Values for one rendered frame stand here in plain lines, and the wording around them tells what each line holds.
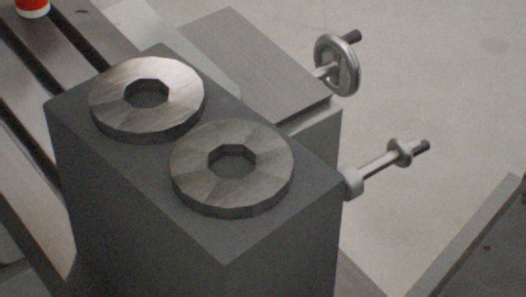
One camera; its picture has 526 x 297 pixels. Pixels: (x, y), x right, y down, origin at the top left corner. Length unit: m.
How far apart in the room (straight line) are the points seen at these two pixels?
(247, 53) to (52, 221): 0.58
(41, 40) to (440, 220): 1.23
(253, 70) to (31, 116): 0.45
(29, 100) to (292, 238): 0.46
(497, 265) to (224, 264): 0.72
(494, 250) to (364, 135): 1.02
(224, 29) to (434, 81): 1.12
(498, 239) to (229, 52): 0.49
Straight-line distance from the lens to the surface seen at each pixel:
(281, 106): 1.26
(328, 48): 1.48
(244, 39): 1.38
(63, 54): 1.05
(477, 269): 1.24
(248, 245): 0.58
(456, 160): 2.21
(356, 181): 1.43
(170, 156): 0.62
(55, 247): 0.84
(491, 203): 1.58
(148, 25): 1.26
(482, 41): 2.59
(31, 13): 1.11
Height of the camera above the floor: 1.55
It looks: 45 degrees down
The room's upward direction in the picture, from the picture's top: straight up
